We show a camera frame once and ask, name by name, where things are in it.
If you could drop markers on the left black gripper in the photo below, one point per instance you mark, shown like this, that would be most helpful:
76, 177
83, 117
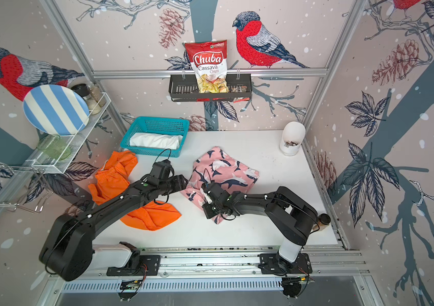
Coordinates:
180, 183

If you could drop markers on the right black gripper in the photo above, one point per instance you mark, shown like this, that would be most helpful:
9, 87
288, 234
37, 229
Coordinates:
208, 215

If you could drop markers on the pink patterned garment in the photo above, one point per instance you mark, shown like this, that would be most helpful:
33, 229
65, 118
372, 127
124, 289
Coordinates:
217, 166

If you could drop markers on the white shorts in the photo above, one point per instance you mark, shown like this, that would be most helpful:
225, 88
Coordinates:
156, 141

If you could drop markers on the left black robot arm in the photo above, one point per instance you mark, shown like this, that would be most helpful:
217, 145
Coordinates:
68, 250

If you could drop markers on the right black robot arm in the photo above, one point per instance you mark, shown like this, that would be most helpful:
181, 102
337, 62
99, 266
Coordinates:
291, 215

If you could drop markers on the teal plastic basket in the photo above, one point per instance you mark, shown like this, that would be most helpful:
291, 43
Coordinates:
159, 125

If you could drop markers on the orange garment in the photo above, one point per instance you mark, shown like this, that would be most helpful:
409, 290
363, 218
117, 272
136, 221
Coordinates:
112, 180

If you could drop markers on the dark lid spice jar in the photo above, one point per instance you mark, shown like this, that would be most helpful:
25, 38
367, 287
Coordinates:
83, 91

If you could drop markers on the white ceramic holder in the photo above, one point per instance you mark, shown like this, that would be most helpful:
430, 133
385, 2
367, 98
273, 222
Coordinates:
292, 138

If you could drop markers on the brown lid spice bottle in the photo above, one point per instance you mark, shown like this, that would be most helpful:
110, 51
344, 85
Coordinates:
323, 221

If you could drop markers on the clear spice jar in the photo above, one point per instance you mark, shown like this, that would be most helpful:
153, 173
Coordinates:
98, 97

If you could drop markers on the green glass cup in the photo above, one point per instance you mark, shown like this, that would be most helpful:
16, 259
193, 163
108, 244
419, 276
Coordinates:
54, 147

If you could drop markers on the blue striped plate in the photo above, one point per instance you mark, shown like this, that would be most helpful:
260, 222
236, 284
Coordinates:
56, 110

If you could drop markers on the red Chuba chips bag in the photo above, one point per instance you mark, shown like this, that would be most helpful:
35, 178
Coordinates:
209, 62

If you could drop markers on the aluminium mounting rail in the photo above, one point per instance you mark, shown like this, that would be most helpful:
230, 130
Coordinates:
241, 262

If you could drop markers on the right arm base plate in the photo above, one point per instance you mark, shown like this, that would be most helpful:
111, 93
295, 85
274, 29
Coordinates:
285, 264

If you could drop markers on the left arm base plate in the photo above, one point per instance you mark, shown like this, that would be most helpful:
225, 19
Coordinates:
141, 265

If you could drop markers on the black wall shelf basket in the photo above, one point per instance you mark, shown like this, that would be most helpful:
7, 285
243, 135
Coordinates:
235, 88

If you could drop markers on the white wire wall rack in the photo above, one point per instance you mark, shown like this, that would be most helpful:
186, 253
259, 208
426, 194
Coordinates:
45, 177

